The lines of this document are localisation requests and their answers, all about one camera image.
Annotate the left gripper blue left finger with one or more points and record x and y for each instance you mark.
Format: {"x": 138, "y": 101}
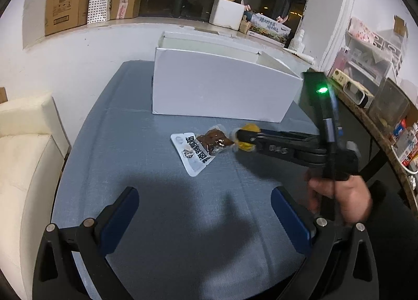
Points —
{"x": 114, "y": 220}

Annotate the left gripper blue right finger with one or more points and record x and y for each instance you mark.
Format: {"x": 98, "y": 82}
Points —
{"x": 296, "y": 220}

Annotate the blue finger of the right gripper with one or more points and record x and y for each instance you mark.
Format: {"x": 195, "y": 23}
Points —
{"x": 247, "y": 136}

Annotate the yellow jelly cup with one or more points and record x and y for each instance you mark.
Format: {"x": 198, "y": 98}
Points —
{"x": 243, "y": 146}

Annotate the person right hand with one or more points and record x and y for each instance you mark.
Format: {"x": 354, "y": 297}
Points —
{"x": 352, "y": 195}

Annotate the wooden side shelf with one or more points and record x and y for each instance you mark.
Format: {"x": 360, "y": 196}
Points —
{"x": 385, "y": 153}

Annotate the dark braised meat packet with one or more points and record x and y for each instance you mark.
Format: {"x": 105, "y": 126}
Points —
{"x": 198, "y": 151}

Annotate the white small device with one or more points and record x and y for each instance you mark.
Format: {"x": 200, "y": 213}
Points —
{"x": 358, "y": 94}

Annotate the white cardboard box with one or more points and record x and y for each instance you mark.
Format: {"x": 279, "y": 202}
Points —
{"x": 204, "y": 75}

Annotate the white plastic bottle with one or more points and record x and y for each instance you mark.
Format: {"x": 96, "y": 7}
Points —
{"x": 296, "y": 43}

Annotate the clear plastic drawer organizer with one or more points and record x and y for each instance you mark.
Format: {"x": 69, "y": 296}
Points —
{"x": 368, "y": 56}

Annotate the cream leather sofa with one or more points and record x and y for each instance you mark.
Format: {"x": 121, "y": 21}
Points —
{"x": 33, "y": 150}

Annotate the printed tissue box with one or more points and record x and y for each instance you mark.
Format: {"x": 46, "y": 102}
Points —
{"x": 269, "y": 28}

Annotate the white foam box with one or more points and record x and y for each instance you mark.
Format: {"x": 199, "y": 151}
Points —
{"x": 226, "y": 14}

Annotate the small open cardboard box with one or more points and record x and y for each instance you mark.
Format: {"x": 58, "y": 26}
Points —
{"x": 124, "y": 9}

